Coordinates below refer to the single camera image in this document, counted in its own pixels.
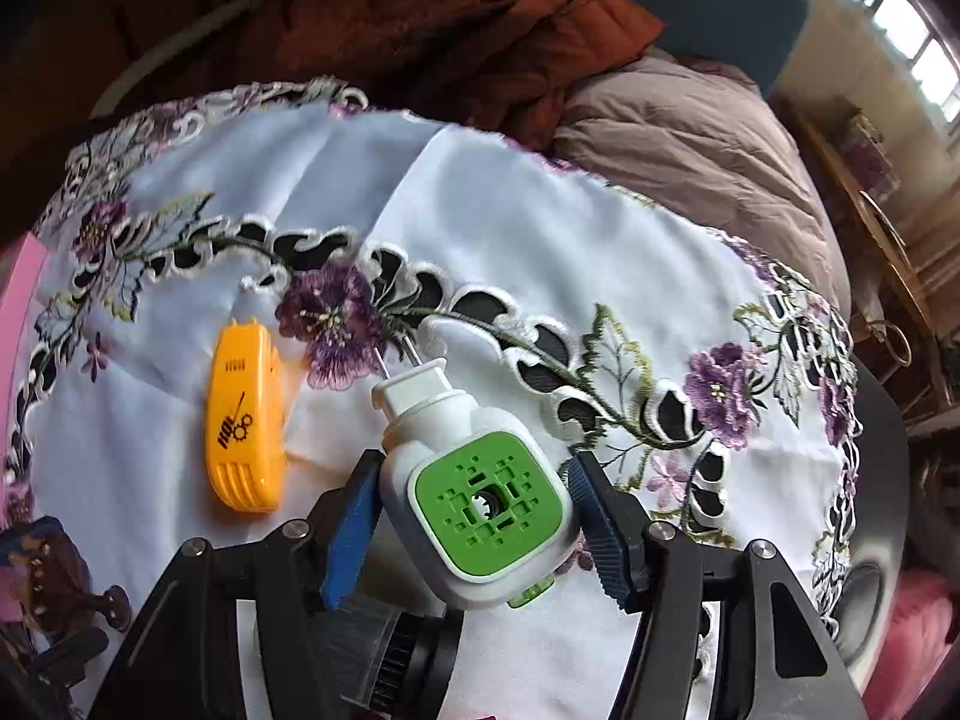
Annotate pink white tray box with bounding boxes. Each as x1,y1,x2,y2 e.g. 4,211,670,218
0,230,51,421

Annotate white green square device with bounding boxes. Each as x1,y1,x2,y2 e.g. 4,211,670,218
371,359,578,611

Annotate grey black cylinder part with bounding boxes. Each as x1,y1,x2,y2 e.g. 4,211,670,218
313,593,464,720

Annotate yellow plastic device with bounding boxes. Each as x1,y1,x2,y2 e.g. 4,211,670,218
205,320,286,514

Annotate white floral embroidered tablecloth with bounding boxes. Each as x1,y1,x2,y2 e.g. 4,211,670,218
3,73,864,720

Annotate purple box on shelf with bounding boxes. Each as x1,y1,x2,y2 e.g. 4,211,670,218
839,110,901,202

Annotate beige pink duvet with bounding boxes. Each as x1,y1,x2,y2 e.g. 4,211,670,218
551,47,851,316

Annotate rust brown quilted jacket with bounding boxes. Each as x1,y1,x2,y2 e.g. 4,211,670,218
156,0,664,151

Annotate brown studded round part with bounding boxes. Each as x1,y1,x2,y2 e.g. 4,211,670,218
2,517,133,640

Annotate wooden side shelf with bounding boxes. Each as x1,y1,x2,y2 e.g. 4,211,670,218
775,96,953,426

